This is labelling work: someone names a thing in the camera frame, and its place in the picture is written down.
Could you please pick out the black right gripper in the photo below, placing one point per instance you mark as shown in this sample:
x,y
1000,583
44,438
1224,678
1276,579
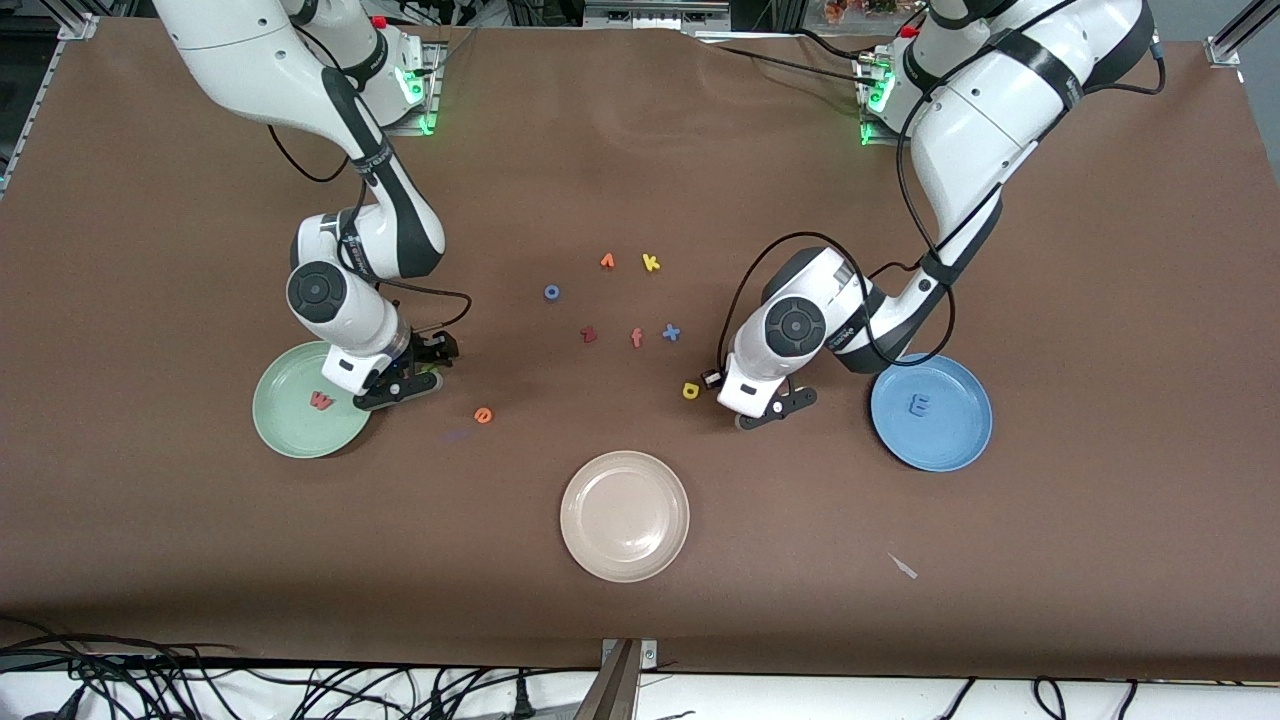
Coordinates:
x,y
428,352

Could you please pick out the red foam letter w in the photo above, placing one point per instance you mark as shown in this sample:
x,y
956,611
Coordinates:
x,y
321,401

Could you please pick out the blue foam letter m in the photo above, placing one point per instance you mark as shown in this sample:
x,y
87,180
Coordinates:
x,y
918,405

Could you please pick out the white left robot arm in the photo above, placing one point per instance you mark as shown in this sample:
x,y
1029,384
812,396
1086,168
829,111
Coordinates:
x,y
1000,110

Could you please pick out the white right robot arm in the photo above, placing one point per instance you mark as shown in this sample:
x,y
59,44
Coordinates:
x,y
250,60

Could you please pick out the beige plate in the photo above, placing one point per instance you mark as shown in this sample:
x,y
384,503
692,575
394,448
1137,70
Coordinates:
x,y
625,516

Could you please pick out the light green plate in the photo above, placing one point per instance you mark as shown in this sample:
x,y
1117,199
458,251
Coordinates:
x,y
300,430

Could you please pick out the brown table cover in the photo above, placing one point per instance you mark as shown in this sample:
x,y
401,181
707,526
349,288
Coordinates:
x,y
640,180

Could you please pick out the blue plate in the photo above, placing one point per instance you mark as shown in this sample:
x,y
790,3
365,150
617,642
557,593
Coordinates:
x,y
950,440

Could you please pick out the white tape scrap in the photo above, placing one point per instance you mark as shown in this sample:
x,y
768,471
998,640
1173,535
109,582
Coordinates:
x,y
903,566

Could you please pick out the gray metal pole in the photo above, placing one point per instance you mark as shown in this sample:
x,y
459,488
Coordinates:
x,y
610,690

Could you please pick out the black power plug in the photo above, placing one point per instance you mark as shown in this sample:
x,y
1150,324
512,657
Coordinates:
x,y
521,695

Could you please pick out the gray equipment box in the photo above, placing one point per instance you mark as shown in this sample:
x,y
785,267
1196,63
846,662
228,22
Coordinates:
x,y
655,12

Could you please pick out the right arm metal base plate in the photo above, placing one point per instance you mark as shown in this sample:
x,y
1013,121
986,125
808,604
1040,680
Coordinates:
x,y
434,105

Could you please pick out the small metal bracket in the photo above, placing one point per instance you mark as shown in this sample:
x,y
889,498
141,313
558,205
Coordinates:
x,y
645,655

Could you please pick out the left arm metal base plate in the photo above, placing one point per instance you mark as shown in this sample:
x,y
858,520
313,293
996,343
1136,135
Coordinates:
x,y
868,138

